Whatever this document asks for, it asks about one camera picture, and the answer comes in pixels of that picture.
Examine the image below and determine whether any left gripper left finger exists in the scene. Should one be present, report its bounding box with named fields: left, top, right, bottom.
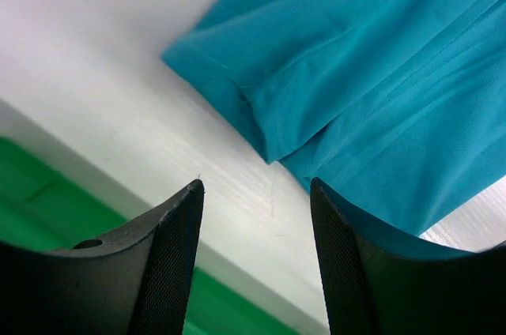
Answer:
left=1, top=180, right=205, bottom=334

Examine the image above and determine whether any green plastic tray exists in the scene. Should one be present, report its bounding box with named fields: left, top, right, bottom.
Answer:
left=1, top=137, right=326, bottom=334

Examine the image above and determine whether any teal t-shirt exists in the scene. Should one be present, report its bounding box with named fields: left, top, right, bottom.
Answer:
left=161, top=0, right=505, bottom=235

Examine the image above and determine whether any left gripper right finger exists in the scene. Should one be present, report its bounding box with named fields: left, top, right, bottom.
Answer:
left=310, top=179, right=505, bottom=334

